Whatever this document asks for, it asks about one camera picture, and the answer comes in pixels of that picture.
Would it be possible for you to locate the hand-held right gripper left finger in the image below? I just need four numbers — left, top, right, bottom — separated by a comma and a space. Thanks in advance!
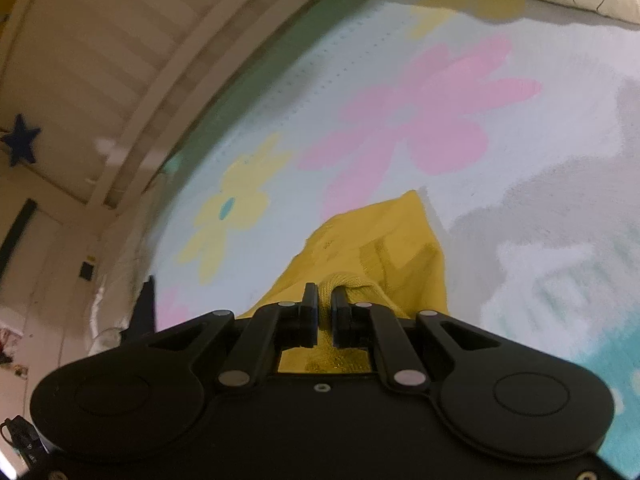
145, 282, 319, 393

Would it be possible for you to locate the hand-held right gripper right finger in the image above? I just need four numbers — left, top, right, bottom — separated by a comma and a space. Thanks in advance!
331, 285, 506, 395

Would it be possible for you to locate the yellow knit sweater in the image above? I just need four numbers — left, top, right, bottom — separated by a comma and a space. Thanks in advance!
235, 189, 451, 376

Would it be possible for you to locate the dark maroon folded cloth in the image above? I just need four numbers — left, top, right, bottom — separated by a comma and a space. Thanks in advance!
131, 275, 158, 343

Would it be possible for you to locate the white pillow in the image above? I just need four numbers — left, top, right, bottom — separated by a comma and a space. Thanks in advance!
90, 175, 168, 356

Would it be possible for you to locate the flowered pastel bed blanket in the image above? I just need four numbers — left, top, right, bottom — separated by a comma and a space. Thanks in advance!
150, 0, 640, 461

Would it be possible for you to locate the blue star decoration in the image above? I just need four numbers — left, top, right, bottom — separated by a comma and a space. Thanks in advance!
0, 112, 43, 168

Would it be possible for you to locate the dark vertical wall strip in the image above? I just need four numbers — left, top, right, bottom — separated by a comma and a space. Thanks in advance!
0, 199, 38, 273

